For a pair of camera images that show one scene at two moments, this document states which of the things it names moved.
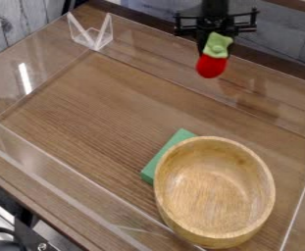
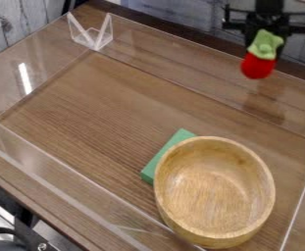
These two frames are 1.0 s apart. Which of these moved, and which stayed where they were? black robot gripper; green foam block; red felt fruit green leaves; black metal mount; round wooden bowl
Moved: red felt fruit green leaves; black robot gripper
Stayed: black metal mount; green foam block; round wooden bowl
